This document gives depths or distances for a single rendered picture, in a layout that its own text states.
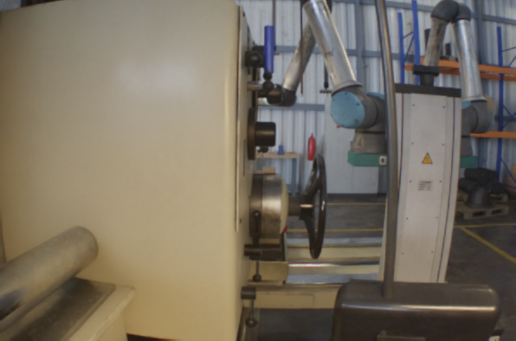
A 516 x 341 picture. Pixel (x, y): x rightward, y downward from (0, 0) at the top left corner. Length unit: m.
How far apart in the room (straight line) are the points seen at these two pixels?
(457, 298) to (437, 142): 1.08
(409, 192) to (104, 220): 1.26
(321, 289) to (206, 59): 1.58
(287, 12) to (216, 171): 8.36
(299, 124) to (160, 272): 7.96
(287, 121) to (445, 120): 7.16
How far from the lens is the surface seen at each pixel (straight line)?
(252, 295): 1.06
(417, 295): 0.76
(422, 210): 1.76
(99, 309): 0.85
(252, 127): 1.03
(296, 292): 2.11
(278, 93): 1.24
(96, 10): 0.94
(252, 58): 0.82
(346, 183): 8.35
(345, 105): 1.58
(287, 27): 8.99
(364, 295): 0.74
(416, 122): 1.70
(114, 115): 0.87
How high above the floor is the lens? 1.61
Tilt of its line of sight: 5 degrees down
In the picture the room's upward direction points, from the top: 1 degrees clockwise
